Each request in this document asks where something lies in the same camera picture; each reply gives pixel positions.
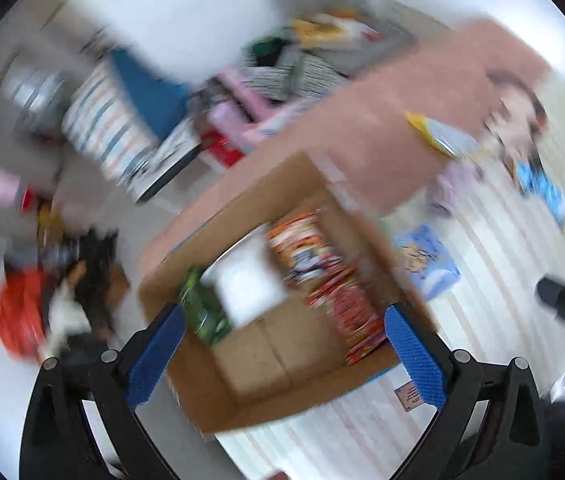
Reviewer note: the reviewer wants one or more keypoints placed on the light blue picture packet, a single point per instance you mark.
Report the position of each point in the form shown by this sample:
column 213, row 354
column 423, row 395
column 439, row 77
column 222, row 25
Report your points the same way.
column 427, row 262

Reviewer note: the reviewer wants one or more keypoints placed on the orange red bag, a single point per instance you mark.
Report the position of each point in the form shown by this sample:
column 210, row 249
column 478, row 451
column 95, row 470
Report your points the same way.
column 20, row 312

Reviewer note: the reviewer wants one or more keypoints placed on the yellow white red toy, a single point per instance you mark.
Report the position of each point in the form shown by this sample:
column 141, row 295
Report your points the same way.
column 335, row 27

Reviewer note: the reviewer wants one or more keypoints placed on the pink blanket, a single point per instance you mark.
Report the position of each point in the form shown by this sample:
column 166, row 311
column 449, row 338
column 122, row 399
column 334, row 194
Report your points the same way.
column 392, row 110

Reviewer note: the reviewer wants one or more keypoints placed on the striped fabric bundle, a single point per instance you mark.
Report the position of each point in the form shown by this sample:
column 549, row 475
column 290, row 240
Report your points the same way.
column 107, row 120

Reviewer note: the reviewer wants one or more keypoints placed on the black white striped cloth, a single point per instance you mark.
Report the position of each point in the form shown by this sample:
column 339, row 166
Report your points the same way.
column 302, row 72

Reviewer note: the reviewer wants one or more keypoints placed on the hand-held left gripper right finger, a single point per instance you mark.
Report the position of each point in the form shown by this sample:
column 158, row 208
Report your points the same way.
column 415, row 355

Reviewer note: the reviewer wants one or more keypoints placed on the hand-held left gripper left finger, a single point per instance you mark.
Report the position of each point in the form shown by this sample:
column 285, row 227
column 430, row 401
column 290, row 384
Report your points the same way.
column 157, row 355

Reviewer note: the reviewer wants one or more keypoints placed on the striped mat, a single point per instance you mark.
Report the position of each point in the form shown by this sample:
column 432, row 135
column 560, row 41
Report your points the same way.
column 502, row 270

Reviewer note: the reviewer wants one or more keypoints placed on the brown cardboard box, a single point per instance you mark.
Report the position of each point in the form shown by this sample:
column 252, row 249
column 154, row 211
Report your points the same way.
column 262, row 360

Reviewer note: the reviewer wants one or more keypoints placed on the lilac soft cloth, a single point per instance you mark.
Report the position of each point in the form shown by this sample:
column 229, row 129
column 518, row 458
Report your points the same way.
column 454, row 187

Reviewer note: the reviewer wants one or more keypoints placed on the yellow packet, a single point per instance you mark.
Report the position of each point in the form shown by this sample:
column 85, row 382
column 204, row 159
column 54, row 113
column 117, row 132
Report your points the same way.
column 437, row 135

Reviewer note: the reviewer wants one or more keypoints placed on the blue printed cloth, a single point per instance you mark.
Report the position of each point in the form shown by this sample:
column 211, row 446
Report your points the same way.
column 544, row 190

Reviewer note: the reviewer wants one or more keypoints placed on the white plush toy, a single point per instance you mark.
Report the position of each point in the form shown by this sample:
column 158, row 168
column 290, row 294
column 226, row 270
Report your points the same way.
column 65, row 312

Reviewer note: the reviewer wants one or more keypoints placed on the dark blue cloth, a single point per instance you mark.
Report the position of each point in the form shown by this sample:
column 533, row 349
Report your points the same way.
column 147, row 90

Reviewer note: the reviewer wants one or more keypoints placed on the pink box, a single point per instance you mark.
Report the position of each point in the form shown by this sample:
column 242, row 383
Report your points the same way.
column 240, row 105

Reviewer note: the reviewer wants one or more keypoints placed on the red packet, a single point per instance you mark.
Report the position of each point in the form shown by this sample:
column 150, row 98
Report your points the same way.
column 222, row 147

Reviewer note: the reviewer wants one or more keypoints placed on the green packet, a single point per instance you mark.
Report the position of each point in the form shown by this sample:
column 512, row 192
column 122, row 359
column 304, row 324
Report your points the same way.
column 202, row 310

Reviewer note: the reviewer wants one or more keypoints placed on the black and white box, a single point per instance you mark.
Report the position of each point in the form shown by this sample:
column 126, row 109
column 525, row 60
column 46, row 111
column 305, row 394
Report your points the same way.
column 167, row 165

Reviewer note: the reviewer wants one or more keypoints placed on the stack of red orange packets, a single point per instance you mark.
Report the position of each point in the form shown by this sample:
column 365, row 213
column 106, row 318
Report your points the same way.
column 335, row 280

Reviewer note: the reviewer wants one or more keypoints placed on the brown-haired doll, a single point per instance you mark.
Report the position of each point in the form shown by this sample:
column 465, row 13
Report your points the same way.
column 514, row 110

